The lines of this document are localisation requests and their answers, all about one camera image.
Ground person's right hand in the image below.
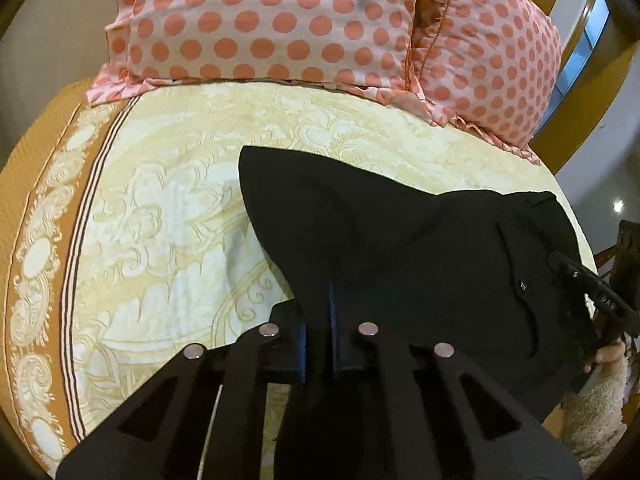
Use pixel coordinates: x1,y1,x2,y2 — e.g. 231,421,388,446
582,337,632,373

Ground person's right forearm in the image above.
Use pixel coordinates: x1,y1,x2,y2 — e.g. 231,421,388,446
559,357,632,467

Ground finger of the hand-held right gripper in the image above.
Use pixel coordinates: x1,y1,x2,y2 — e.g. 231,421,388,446
546,251,598,293

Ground yellow patterned bedsheet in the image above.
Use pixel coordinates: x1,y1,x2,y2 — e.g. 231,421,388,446
0,77,601,478

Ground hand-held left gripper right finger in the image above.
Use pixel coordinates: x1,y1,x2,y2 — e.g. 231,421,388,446
325,282,585,480

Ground black pants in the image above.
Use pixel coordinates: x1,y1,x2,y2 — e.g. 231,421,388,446
239,146,603,421

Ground large pink polka dot pillow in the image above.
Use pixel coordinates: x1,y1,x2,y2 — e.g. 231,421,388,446
86,0,433,108

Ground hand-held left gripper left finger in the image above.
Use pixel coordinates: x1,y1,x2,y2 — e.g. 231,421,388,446
56,304,307,480

